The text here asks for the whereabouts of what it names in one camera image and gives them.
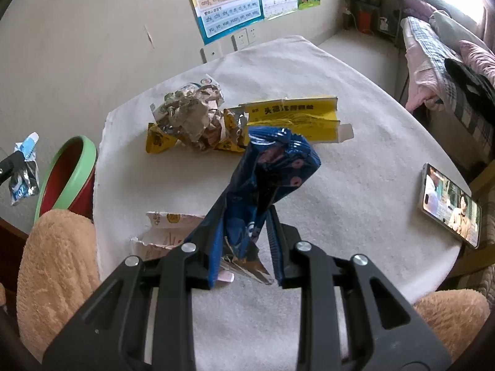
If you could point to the pink torn paper package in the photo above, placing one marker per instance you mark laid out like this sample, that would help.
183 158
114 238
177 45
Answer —
169 230

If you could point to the blue snack wrapper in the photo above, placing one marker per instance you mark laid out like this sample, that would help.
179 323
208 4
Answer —
275 163

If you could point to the dark bedside shelf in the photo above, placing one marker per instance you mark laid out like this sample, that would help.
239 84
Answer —
380 18

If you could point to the left fuzzy tan sleeve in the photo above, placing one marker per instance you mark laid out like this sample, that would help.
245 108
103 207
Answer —
58 273

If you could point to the green red trash bin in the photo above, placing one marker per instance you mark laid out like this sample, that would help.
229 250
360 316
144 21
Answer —
70 180

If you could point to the smartphone showing video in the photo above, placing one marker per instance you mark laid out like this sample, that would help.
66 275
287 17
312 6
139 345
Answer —
445 202

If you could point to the fuzzy tan sleeve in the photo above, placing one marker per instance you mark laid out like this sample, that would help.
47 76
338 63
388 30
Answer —
455 316
58 273

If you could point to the small blue silver wrapper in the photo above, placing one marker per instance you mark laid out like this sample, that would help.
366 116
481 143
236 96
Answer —
24 182

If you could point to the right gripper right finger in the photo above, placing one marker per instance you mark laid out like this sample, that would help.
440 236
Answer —
351 317

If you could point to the yellow cardboard box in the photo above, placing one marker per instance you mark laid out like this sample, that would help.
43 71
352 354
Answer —
315 118

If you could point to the right fuzzy tan sleeve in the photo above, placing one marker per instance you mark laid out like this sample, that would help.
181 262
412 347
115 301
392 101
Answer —
455 316

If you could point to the crumpled brown yellow wrapper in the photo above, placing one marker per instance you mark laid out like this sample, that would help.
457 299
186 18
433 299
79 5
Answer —
196 117

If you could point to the white wall socket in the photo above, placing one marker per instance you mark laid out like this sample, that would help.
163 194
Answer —
240 40

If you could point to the bed with plaid sheet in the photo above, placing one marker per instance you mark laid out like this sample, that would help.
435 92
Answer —
451 82

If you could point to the white table cloth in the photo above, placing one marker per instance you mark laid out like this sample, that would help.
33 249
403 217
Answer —
278 295

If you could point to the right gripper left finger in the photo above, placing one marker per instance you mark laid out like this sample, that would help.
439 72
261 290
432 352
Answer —
140 317

